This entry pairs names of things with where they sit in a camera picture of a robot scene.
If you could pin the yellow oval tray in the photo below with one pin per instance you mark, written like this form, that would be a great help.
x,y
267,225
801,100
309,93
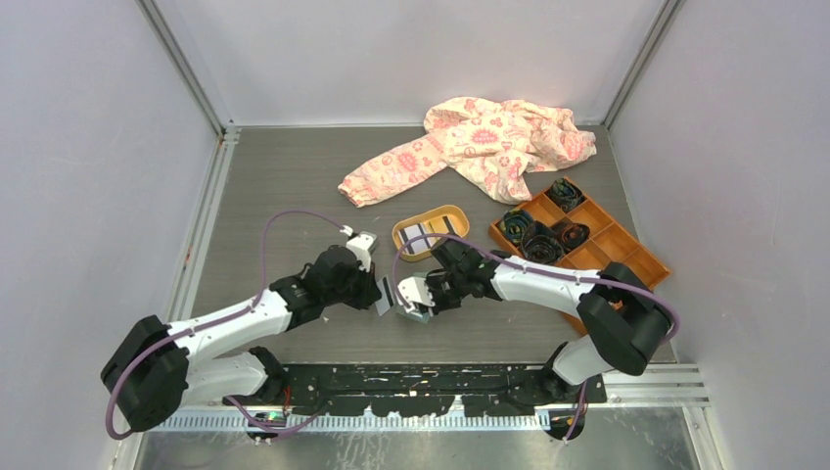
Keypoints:
x,y
457,217

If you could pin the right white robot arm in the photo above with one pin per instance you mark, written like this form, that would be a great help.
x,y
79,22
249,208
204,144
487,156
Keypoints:
x,y
624,321

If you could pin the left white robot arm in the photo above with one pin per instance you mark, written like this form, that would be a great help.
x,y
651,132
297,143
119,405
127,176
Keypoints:
x,y
160,367

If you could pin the orange compartment organizer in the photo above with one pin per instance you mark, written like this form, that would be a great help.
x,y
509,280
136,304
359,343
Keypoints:
x,y
609,241

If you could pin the rolled dark tie back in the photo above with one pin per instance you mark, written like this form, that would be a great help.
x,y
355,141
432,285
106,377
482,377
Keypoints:
x,y
565,195

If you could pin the rolled dark tie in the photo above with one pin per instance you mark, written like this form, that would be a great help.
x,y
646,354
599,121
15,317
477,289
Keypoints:
x,y
565,195
539,244
514,224

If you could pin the rolled brown tie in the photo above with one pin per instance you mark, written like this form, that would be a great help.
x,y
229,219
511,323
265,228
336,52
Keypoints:
x,y
570,235

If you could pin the aluminium frame rail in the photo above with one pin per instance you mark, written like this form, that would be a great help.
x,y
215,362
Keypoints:
x,y
169,25

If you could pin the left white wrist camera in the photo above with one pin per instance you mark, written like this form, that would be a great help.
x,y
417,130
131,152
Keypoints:
x,y
362,244

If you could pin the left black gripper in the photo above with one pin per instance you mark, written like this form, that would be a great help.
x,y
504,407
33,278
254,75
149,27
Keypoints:
x,y
369,292

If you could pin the pink patterned garment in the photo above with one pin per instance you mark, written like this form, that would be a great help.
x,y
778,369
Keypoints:
x,y
490,144

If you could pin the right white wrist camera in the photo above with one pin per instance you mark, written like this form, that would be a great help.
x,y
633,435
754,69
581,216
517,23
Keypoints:
x,y
407,290

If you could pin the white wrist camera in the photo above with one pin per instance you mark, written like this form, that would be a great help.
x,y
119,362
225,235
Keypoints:
x,y
407,290
362,244

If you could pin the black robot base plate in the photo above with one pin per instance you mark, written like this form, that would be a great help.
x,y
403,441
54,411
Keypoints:
x,y
418,390

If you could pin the green card holder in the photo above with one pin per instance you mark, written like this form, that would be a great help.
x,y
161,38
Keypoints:
x,y
411,314

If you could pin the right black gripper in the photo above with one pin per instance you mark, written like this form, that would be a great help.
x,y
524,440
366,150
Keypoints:
x,y
439,305

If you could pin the rolled dark tie front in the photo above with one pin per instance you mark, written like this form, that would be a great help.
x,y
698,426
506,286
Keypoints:
x,y
539,244

